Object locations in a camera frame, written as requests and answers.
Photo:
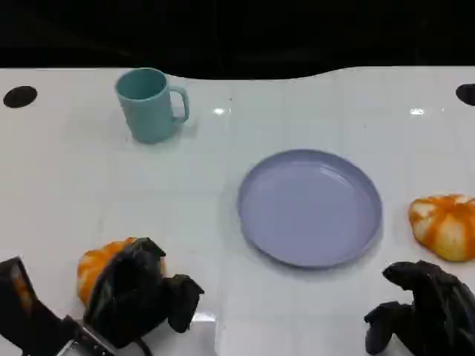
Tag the lilac plate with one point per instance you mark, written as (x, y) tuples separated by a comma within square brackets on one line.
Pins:
[(310, 209)]

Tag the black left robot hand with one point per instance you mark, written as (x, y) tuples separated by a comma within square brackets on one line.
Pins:
[(128, 293)]

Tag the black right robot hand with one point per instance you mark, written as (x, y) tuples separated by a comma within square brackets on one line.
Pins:
[(430, 311)]

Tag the pale green mug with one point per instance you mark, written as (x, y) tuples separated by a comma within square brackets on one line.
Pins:
[(148, 107)]

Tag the black table grommet hole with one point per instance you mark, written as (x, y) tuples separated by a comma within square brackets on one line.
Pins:
[(467, 92), (20, 96)]

